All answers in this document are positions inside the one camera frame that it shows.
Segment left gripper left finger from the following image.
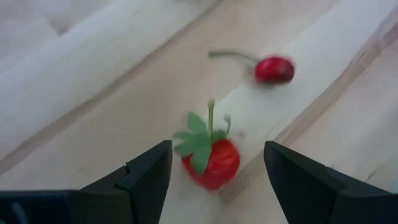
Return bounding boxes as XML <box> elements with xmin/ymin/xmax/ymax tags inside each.
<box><xmin>72</xmin><ymin>139</ymin><xmax>173</xmax><ymax>224</ymax></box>

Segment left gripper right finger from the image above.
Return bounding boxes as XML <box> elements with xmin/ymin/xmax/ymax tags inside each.
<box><xmin>264</xmin><ymin>141</ymin><xmax>398</xmax><ymax>224</ymax></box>

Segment red plastic strawberry green leaves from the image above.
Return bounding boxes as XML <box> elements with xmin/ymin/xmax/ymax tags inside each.
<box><xmin>172</xmin><ymin>98</ymin><xmax>241</xmax><ymax>191</ymax></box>

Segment dark red plastic cherry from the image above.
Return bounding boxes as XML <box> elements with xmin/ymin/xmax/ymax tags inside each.
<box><xmin>207</xmin><ymin>49</ymin><xmax>295</xmax><ymax>85</ymax></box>

